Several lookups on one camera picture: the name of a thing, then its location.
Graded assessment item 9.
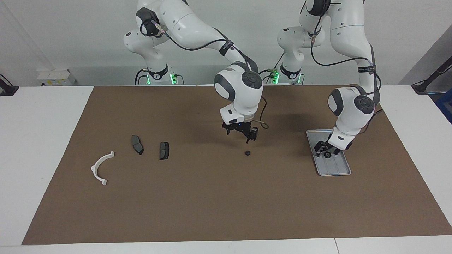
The black table clamp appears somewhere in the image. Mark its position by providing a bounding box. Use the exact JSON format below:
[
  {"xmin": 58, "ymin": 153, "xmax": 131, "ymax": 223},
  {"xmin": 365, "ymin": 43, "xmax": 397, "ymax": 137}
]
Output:
[{"xmin": 0, "ymin": 74, "xmax": 19, "ymax": 96}]

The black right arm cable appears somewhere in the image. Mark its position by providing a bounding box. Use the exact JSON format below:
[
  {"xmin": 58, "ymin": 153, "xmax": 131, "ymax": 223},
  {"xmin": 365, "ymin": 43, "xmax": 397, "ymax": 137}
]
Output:
[{"xmin": 141, "ymin": 16, "xmax": 269, "ymax": 129}]

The black base cable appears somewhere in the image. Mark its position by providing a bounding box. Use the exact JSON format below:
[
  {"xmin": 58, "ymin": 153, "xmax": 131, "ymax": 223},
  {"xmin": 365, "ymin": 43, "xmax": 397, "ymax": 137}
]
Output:
[
  {"xmin": 252, "ymin": 53, "xmax": 285, "ymax": 84},
  {"xmin": 134, "ymin": 68, "xmax": 148, "ymax": 85}
]

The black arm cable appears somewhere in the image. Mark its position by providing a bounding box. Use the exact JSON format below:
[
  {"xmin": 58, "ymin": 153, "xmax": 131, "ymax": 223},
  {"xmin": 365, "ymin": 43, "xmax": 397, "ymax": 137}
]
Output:
[
  {"xmin": 141, "ymin": 16, "xmax": 269, "ymax": 129},
  {"xmin": 310, "ymin": 0, "xmax": 383, "ymax": 134}
]

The white power strip box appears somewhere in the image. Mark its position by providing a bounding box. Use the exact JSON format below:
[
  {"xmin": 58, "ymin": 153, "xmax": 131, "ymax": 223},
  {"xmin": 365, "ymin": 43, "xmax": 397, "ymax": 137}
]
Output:
[{"xmin": 37, "ymin": 69, "xmax": 76, "ymax": 86}]

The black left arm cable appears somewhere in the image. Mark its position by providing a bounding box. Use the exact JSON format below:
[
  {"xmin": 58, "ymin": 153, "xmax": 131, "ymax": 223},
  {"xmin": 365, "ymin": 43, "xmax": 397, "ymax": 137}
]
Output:
[{"xmin": 310, "ymin": 0, "xmax": 383, "ymax": 134}]

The curved dark brake pad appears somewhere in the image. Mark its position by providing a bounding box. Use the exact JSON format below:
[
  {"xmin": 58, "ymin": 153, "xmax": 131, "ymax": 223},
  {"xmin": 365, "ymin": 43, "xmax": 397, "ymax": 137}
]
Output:
[{"xmin": 131, "ymin": 135, "xmax": 144, "ymax": 155}]

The brown table mat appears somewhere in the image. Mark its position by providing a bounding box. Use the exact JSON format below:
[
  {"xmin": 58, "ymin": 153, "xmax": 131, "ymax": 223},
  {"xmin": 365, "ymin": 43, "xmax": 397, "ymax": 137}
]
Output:
[{"xmin": 22, "ymin": 85, "xmax": 452, "ymax": 245}]

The blue box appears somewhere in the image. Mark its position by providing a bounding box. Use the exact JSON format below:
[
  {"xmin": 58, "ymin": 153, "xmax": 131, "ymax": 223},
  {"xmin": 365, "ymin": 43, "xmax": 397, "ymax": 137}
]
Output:
[{"xmin": 435, "ymin": 88, "xmax": 452, "ymax": 124}]

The black right base cable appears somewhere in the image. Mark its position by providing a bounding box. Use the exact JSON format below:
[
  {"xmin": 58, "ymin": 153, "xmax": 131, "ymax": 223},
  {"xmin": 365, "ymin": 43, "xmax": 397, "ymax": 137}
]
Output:
[{"xmin": 134, "ymin": 68, "xmax": 148, "ymax": 85}]

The white semicircular plastic bracket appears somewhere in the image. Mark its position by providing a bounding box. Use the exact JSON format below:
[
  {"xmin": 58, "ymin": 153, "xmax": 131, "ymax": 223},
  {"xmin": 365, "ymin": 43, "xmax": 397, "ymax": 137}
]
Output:
[{"xmin": 91, "ymin": 151, "xmax": 115, "ymax": 186}]

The black left base cable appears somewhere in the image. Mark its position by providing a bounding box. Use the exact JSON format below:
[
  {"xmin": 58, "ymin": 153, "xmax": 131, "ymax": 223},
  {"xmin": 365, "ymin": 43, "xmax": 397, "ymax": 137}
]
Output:
[{"xmin": 252, "ymin": 53, "xmax": 285, "ymax": 84}]

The silver metal tray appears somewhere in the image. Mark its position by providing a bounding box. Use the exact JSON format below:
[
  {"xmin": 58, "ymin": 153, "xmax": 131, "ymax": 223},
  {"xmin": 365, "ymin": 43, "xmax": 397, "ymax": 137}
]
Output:
[{"xmin": 306, "ymin": 129, "xmax": 351, "ymax": 176}]

